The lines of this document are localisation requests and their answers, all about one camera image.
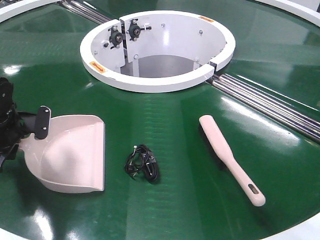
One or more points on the right black bearing mount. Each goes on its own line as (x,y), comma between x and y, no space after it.
(134,29)

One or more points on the beige hand brush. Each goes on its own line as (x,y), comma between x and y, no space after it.
(225,154)

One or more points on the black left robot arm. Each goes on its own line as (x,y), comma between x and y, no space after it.
(6,94)

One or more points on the far steel conveyor rollers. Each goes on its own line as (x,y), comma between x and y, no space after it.
(85,11)

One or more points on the black bearing mount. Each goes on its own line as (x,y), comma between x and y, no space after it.
(116,37)
(134,29)

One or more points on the left black bearing mount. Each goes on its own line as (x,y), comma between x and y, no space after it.
(116,37)

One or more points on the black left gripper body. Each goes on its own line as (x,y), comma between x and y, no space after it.
(14,126)

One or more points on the white outer conveyor rim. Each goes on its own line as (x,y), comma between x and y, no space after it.
(145,17)

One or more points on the beige plastic dustpan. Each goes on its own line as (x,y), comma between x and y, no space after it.
(71,159)

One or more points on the steel conveyor rollers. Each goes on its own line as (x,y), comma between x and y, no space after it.
(85,11)
(267,104)

